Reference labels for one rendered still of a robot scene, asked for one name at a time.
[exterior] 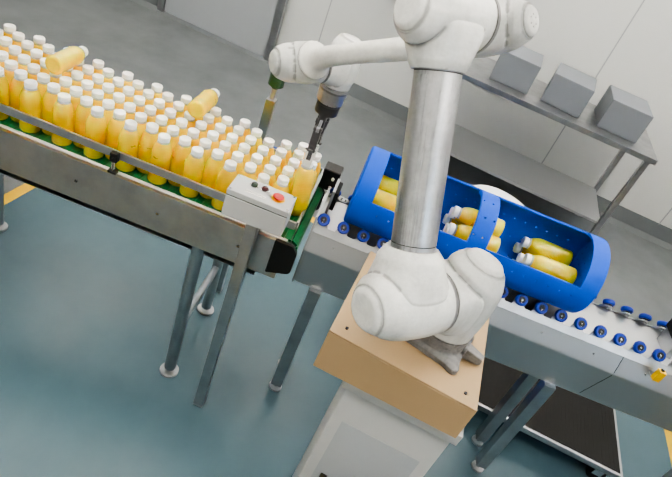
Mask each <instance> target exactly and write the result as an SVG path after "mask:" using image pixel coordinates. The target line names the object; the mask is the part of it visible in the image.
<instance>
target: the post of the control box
mask: <svg viewBox="0 0 672 477"><path fill-rule="evenodd" d="M258 231H259V229H258V228H256V227H253V226H251V225H248V224H246V226H245V229H244V233H243V236H242V239H241V243H240V246H239V250H238V253H237V256H236V260H235V263H234V267H233V270H232V273H231V277H230V280H229V283H228V287H227V290H226V294H225V297H224V300H223V304H222V307H221V310H220V314H219V317H218V321H217V324H216V327H215V331H214V334H213V337H212V341H211V344H210V348H209V351H208V354H207V358H206V361H205V365H204V368H203V371H202V375H201V378H200V381H199V385H198V388H197V392H196V395H195V398H194V402H193V405H196V406H198V407H201V408H202V406H203V404H204V402H205V400H206V396H207V393H208V390H209V387H210V384H211V380H212V377H213V374H214V371H215V368H216V365H217V361H218V358H219V355H220V352H221V349H222V346H223V342H224V339H225V336H226V333H227V330H228V326H229V323H230V320H231V317H232V314H233V311H234V307H235V304H236V301H237V298H238V295H239V292H240V288H241V285H242V282H243V279H244V276H245V273H246V269H247V266H248V263H249V260H250V257H251V253H252V250H253V247H254V244H255V241H256V238H257V234H258Z"/></svg>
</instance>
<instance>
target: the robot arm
mask: <svg viewBox="0 0 672 477"><path fill-rule="evenodd" d="M393 22H394V26H395V28H396V31H397V33H398V35H399V36H400V37H394V38H386V39H377V40H369V41H361V40H360V39H359V38H357V37H355V36H353V35H350V34H346V33H341V34H339V35H338V36H337V37H336V38H335V39H334V40H333V41H332V43H331V45H328V46H323V45H322V44H321V43H320V42H317V41H295V42H293V43H283V44H280V45H278V46H276V47H274V48H273V50H272V51H271V53H270V55H269V68H270V71H271V72H272V74H273V75H274V76H275V77H276V78H278V79H279V80H282V81H284V82H288V83H296V84H314V83H320V86H319V89H318V92H317V98H318V99H317V102H316V105H315V111H316V112H317V113H318V114H319V115H318V117H317V118H316V121H315V126H314V129H313V133H312V136H311V139H310V142H309V145H308V147H306V148H305V149H306V153H305V156H304V159H303V162H302V165H301V166H302V167H304V168H307V169H310V167H311V164H312V162H313V161H314V159H315V156H316V153H317V151H318V148H319V145H321V144H322V143H321V142H320V141H321V140H322V136H323V133H324V131H325V129H326V127H327V125H328V123H329V121H330V118H335V117H337V115H338V112H339V109H340V107H342V105H343V104H344V100H345V99H346V97H347V94H348V93H349V89H350V87H351V86H352V84H353V83H354V82H355V80H356V77H357V75H358V72H359V70H360V66H361V64H369V63H385V62H400V61H408V63H409V66H410V68H411V69H414V72H413V80H412V87H411V95H410V102H409V109H408V117H407V124H406V132H405V139H404V146H403V154H402V161H401V169H400V176H399V183H398V191H397V198H396V206H395V213H394V220H393V228H392V235H391V241H389V242H387V243H386V244H384V245H383V246H382V247H381V248H380V249H379V250H378V251H377V254H376V257H375V259H374V261H373V263H372V265H371V267H370V269H369V271H368V273H367V274H366V275H364V276H363V277H362V278H361V279H360V280H359V282H358V283H357V285H356V287H355V289H354V291H353V294H352V301H351V310H352V314H353V317H354V320H355V322H356V323H357V325H358V326H359V327H360V328H361V329H362V330H364V331H365V332H367V333H369V334H371V335H373V336H376V337H378V338H380V339H382V340H387V341H406V342H408V343H409V344H411V345H412V346H413V347H415V348H416V349H418V350H419V351H421V352H422V353H423V354H425V355H426V356H428V357H429V358H431V359H432V360H433V361H435V362H436V363H438V364H439V365H440V366H442V367H443V368H444V369H445V370H446V371H447V372H448V373H449V374H451V375H456V374H457V372H458V371H459V364H460V361H461V359H462V358H463V359H465V360H467V361H469V362H471V363H473V364H476V365H480V364H481V363H482V360H484V355H483V354H482V353H481V352H480V351H478V350H477V349H476V348H475V347H474V346H473V345H472V344H471V343H472V342H473V340H474V339H475V336H474V335H475V334H476V333H477V332H478V331H479V330H480V329H481V327H482V326H483V325H484V324H485V322H486V321H487V320H488V318H489V317H490V316H491V314H492V313H493V311H494V310H495V308H496V307H497V305H498V303H499V302H500V300H501V297H502V294H503V291H504V286H505V274H504V270H503V267H502V265H501V263H500V262H499V261H498V260H497V259H496V258H495V257H494V256H493V255H492V254H490V253H489V252H487V251H485V250H483V249H480V248H465V249H462V250H459V251H456V252H454V253H452V254H451V255H450V256H449V258H448V259H444V258H443V256H442V255H441V253H440V252H439V250H438V249H437V248H436V246H437V240H438V233H439V226H440V220H441V213H442V207H443V200H444V194H445V187H446V180H447V174H448V167H449V161H450V154H451V148H452V141H453V134H454V128H455V121H456V115H457V108H458V102H459V95H460V88H461V82H462V75H463V74H465V73H466V72H467V70H468V69H469V68H470V66H471V63H472V61H473V59H474V58H485V57H491V56H496V55H500V54H504V53H508V52H511V51H514V50H516V49H518V48H520V47H521V46H523V45H524V44H526V43H527V42H529V41H530V40H531V39H532V38H533V37H534V35H535V34H536V32H537V30H538V27H539V16H538V12H537V10H536V8H535V7H534V6H533V5H532V4H531V3H530V2H528V1H525V0H396V2H395V6H394V12H393Z"/></svg>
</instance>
